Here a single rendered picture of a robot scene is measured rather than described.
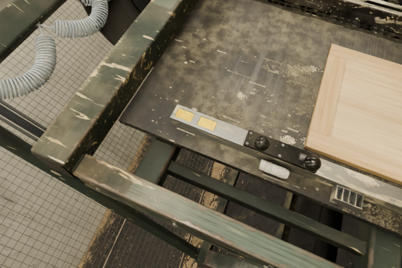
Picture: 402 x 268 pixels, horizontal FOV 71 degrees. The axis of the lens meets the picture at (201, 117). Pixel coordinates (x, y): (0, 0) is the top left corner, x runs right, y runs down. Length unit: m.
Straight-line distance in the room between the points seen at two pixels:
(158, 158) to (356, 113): 0.61
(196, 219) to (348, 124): 0.53
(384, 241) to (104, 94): 0.83
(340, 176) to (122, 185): 0.56
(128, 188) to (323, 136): 0.56
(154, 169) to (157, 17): 0.50
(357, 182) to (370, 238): 0.15
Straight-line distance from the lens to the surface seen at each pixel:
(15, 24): 1.20
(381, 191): 0.87
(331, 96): 0.98
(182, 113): 0.81
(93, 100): 0.81
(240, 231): 0.70
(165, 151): 0.84
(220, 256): 1.66
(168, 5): 1.04
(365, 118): 0.98
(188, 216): 0.70
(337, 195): 0.85
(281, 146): 0.79
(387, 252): 0.92
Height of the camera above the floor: 1.91
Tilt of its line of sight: 24 degrees down
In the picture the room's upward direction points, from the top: 49 degrees counter-clockwise
